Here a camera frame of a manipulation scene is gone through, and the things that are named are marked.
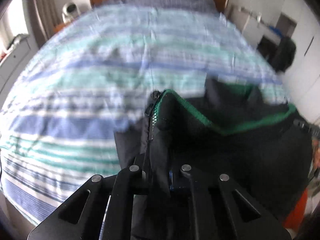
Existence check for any black puffer jacket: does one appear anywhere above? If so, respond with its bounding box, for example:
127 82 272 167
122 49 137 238
114 79 313 239

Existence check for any striped blue green duvet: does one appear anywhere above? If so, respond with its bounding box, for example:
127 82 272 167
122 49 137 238
1 4 287 225

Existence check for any white wardrobe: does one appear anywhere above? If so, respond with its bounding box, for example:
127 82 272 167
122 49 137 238
281 0 319 125

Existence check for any dark jacket on chair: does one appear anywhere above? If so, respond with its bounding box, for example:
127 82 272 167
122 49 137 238
270 36 296 73

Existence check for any white desk with drawers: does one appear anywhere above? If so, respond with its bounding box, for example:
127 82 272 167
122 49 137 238
228 5 281 50

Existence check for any blue checked pillow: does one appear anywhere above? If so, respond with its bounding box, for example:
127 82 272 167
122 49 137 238
104 0 218 14

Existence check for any wooden nightstand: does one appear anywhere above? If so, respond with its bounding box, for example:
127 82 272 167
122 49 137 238
54 22 71 34

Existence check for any white window-side cabinet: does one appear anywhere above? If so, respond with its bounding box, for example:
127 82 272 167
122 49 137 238
1 34 38 107

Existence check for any small white fan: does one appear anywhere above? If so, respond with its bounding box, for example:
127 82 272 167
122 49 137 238
62 2 80 24

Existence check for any beige curtain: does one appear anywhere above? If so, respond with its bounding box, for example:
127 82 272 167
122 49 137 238
28 0 61 48

